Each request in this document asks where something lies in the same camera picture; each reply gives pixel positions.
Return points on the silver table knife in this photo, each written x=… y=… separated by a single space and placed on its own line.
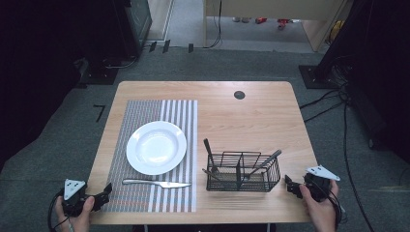
x=154 y=183

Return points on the black tape strip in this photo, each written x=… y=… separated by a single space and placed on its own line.
x=166 y=46
x=190 y=48
x=153 y=46

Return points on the small red object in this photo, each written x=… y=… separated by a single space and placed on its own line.
x=283 y=23
x=261 y=20

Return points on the light wooden cabinet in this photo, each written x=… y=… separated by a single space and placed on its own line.
x=277 y=8

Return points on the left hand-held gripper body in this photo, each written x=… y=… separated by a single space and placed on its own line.
x=73 y=196

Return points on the person's left hand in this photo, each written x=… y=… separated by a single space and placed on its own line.
x=79 y=219

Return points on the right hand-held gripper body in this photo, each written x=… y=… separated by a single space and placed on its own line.
x=317 y=183

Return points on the dark glass cabinet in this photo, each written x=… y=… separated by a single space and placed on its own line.
x=141 y=22

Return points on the person's right hand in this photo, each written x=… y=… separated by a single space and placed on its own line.
x=322 y=212

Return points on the black stand base plate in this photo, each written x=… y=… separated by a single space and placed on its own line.
x=311 y=77
x=100 y=75

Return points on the striped woven placemat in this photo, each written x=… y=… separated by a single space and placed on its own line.
x=145 y=109

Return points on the white round plate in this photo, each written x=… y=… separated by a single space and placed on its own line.
x=156 y=148

